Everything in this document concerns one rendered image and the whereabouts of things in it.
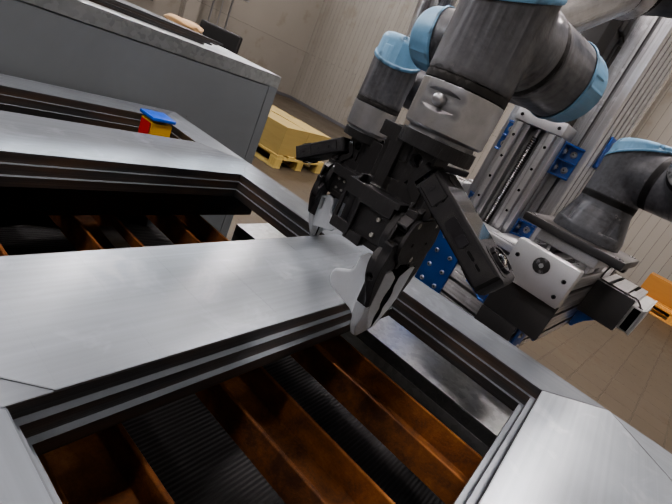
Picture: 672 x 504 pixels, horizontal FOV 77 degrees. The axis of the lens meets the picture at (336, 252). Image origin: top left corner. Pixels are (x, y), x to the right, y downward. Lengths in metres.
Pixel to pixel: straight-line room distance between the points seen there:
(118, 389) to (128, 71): 1.01
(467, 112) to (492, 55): 0.04
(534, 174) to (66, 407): 1.12
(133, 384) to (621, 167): 0.98
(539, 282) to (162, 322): 0.74
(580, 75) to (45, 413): 0.51
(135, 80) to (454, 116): 1.05
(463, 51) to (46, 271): 0.43
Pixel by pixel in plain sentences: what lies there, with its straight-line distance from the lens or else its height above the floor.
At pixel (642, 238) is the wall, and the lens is 8.47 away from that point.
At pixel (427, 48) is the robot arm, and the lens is 0.55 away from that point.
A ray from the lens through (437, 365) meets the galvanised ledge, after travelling 0.98.
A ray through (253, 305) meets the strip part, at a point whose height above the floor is 0.86.
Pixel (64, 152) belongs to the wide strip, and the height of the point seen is 0.86.
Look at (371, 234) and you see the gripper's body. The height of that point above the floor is 1.02.
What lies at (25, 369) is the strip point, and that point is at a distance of 0.39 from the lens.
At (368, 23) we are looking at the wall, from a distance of 11.89.
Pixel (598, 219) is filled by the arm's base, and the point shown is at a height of 1.09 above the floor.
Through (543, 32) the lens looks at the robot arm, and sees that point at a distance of 0.40.
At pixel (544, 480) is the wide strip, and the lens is 0.54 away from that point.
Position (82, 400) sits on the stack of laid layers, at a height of 0.85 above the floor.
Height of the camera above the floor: 1.13
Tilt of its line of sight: 21 degrees down
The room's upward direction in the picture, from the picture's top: 25 degrees clockwise
